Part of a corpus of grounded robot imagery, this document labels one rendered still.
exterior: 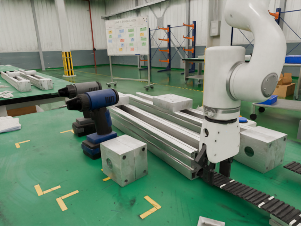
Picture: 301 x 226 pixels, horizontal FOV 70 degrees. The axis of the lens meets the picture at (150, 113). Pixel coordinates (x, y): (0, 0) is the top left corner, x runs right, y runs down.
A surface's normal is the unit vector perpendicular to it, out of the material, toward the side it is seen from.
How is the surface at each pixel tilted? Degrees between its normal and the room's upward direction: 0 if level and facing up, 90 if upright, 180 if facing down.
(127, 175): 90
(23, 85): 90
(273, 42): 70
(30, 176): 0
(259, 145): 90
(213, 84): 91
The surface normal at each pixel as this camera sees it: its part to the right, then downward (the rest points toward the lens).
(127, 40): -0.53, 0.26
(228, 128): 0.51, 0.18
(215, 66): -0.72, 0.22
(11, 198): -0.03, -0.96
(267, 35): -0.07, -0.19
